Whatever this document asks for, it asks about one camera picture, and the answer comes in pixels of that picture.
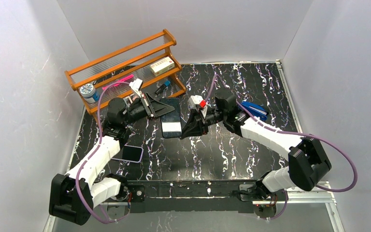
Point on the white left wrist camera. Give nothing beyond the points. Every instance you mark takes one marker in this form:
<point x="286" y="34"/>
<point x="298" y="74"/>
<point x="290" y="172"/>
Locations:
<point x="136" y="87"/>

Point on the blue white jar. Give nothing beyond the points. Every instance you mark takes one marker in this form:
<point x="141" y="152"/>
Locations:
<point x="89" y="93"/>

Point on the black blue marker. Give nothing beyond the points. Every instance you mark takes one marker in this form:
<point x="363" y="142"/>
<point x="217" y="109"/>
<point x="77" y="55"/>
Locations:
<point x="162" y="87"/>

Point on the white pink tape dispenser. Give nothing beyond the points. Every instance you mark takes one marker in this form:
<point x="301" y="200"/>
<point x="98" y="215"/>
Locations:
<point x="130" y="99"/>

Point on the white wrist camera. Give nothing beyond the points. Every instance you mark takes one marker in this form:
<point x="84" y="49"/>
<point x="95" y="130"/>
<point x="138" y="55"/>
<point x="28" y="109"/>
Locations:
<point x="136" y="87"/>
<point x="198" y="103"/>

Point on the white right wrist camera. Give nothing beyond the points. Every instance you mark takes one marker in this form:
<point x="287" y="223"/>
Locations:
<point x="198" y="103"/>

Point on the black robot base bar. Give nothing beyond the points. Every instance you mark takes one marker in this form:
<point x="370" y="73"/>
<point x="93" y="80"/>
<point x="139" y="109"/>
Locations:
<point x="242" y="196"/>

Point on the white red small box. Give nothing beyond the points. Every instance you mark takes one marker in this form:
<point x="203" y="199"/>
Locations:
<point x="161" y="66"/>

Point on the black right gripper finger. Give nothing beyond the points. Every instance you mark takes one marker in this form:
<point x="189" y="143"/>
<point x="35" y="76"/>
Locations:
<point x="192" y="130"/>
<point x="194" y="120"/>

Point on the blue stapler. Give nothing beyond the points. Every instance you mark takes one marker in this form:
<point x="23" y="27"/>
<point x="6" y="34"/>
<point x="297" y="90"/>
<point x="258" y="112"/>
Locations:
<point x="256" y="110"/>

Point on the phone in purple case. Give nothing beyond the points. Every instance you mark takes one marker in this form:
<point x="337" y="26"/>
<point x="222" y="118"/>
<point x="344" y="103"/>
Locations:
<point x="128" y="153"/>

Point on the orange wooden shelf rack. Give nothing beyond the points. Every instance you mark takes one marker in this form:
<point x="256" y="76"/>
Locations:
<point x="111" y="73"/>

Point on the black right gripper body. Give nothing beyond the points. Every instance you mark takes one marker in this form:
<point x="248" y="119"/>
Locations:
<point x="203" y="120"/>

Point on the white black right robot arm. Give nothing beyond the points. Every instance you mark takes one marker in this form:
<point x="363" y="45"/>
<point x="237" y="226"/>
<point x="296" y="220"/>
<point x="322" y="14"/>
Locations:
<point x="307" y="160"/>

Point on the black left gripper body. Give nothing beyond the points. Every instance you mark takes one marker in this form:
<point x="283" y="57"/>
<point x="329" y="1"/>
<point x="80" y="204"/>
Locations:
<point x="150" y="104"/>

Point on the pink comb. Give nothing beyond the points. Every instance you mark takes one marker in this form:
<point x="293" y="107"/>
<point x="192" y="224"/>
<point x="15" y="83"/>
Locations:
<point x="122" y="81"/>

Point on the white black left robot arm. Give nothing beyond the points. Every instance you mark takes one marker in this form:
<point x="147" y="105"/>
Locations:
<point x="75" y="194"/>

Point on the black phone case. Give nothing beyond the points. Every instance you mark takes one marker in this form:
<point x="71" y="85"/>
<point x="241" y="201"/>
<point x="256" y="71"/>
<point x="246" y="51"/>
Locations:
<point x="171" y="123"/>

